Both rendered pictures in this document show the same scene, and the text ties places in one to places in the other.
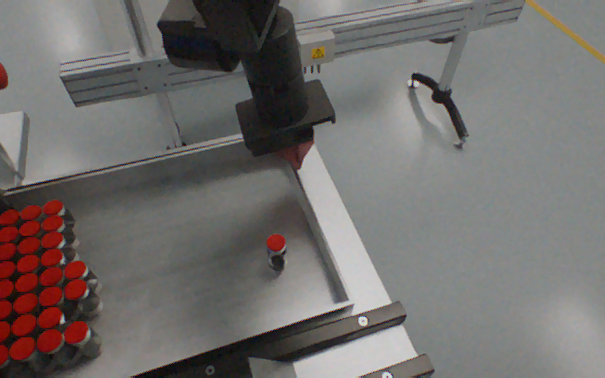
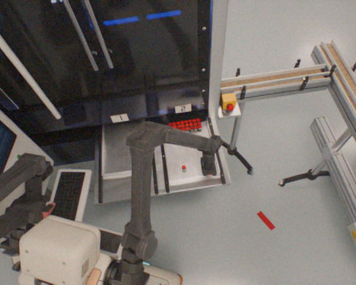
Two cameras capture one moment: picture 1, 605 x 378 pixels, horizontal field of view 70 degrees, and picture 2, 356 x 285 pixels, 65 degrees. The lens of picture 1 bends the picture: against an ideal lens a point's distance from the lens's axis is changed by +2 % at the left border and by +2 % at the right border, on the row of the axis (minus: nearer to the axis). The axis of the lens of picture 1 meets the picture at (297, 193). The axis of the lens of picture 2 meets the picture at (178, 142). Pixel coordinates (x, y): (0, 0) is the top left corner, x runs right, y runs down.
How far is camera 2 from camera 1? 1.13 m
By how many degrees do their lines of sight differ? 54
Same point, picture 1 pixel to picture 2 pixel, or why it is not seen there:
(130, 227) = not seen: hidden behind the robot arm
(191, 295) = (179, 154)
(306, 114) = (204, 169)
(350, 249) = (185, 186)
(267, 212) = (198, 169)
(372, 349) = (162, 185)
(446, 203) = not seen: outside the picture
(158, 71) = (328, 155)
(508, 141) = not seen: outside the picture
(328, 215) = (195, 183)
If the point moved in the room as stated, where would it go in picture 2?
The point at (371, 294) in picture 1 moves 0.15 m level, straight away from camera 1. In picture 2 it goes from (173, 188) to (199, 203)
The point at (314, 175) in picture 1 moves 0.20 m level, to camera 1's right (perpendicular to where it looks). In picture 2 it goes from (208, 182) to (203, 221)
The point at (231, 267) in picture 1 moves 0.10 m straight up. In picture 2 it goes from (185, 161) to (183, 152)
